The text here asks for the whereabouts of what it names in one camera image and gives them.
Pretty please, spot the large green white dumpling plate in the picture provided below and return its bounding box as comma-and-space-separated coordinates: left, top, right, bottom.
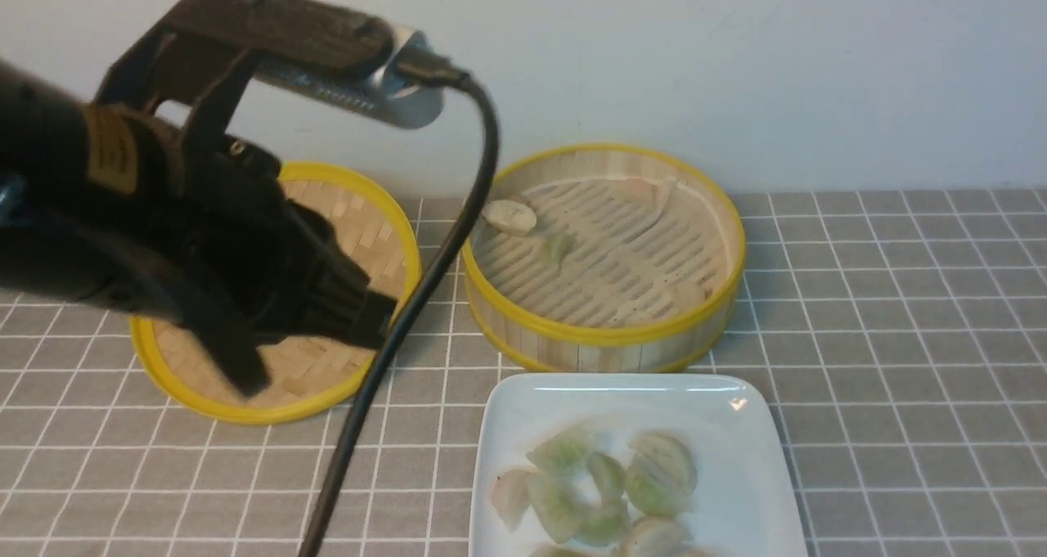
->
625, 431, 697, 519

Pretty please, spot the yellow-rimmed bamboo steamer basket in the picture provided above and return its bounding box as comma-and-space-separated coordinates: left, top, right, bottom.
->
461, 143, 747, 373

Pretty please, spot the white dumpling at steamer rim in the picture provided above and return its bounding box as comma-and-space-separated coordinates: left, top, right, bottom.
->
482, 199, 538, 236

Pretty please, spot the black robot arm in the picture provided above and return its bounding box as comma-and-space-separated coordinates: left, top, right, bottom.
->
2, 64, 398, 398

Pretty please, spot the small green dumpling in steamer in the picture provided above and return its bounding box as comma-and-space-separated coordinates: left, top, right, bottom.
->
541, 232, 573, 269

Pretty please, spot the white steamer liner paper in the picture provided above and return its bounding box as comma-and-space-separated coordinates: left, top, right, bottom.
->
472, 177, 741, 329

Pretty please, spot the green white dumpling steamer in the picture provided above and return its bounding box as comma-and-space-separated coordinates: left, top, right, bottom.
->
528, 545, 592, 557

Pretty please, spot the pale green dumpling steamer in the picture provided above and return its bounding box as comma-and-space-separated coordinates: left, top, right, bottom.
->
526, 474, 588, 545

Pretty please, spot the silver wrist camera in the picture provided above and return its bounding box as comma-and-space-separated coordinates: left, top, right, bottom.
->
95, 0, 443, 133

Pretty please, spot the white square plate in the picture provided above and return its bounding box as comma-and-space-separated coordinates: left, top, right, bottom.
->
468, 373, 807, 556

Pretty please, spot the black camera cable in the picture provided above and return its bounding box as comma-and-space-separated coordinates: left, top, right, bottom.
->
296, 50, 502, 557

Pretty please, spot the yellow-rimmed bamboo steamer lid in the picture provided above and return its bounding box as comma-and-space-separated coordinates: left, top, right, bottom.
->
128, 161, 422, 425

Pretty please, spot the white dumpling plate left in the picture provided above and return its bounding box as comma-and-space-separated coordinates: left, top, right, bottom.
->
490, 468, 533, 532

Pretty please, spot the green dumpling plate top left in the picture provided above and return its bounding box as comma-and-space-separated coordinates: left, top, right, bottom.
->
526, 425, 598, 478

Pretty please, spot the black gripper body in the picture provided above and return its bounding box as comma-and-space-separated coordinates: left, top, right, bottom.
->
82, 105, 341, 337

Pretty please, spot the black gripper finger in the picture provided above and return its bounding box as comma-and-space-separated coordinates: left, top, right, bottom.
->
162, 284, 272, 399

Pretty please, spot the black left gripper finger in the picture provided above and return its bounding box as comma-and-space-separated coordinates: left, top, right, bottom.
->
279, 250, 398, 351

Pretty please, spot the green dumpling plate lower centre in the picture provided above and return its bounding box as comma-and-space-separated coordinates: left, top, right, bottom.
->
573, 500, 631, 547

